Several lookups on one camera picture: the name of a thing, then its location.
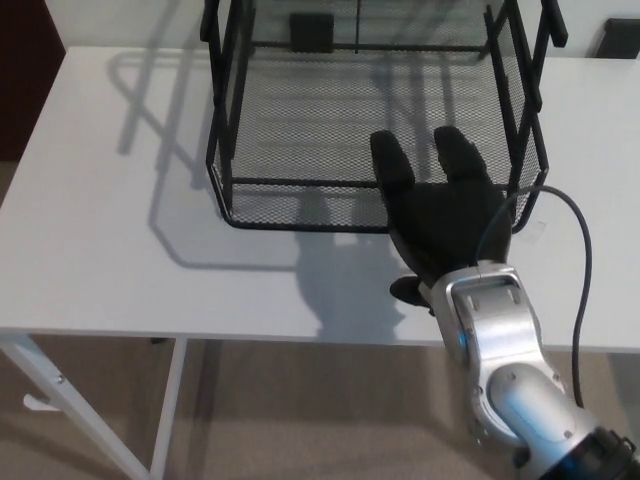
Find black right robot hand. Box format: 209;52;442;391
368;125;516;317

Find white two-door cabinet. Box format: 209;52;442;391
47;0;640;60

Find dark brown wooden door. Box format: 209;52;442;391
0;0;69;162

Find clear tape patch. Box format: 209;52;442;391
519;219;549;247

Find white desk side hook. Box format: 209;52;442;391
21;394;59;413

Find white desk with metal legs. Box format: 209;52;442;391
0;45;640;480

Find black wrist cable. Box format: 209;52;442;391
473;184;594;410

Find black wire file rack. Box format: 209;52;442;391
198;0;571;219

